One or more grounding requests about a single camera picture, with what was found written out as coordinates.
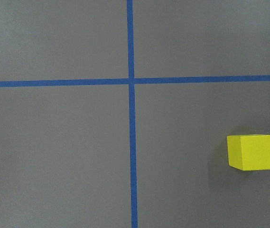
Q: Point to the yellow wooden block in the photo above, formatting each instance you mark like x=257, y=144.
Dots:
x=249, y=152

